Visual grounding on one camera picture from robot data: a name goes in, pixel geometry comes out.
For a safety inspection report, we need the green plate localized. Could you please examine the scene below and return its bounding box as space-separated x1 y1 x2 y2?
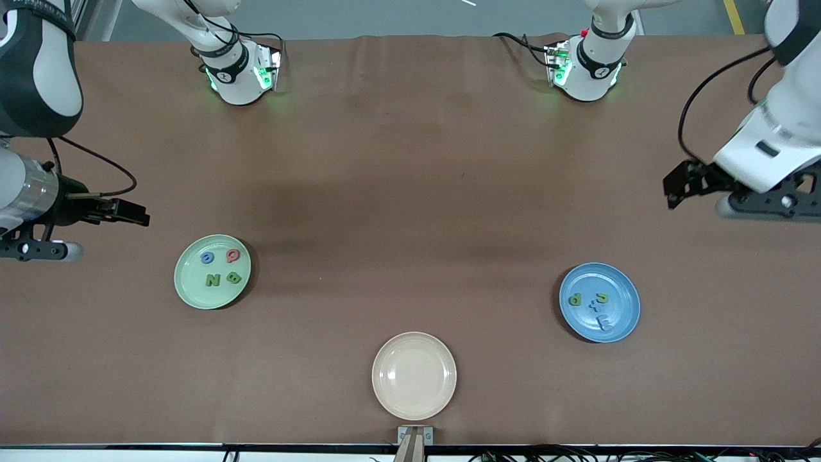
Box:
174 234 252 311

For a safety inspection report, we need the blue plate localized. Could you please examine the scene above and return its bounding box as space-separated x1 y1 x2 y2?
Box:
559 262 641 344

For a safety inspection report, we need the brown table cover mat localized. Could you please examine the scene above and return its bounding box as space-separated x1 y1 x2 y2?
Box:
0 33 821 448

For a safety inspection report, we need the cream plate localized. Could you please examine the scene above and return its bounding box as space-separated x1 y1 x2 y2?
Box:
371 331 458 422

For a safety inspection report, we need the black base cable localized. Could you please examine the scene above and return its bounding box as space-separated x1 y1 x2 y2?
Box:
493 32 554 69
234 31 286 62

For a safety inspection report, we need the black cable bundle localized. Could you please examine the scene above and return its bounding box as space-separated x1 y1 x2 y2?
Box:
467 444 821 462

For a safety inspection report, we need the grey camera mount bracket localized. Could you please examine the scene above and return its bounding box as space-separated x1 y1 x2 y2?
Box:
393 425 435 462

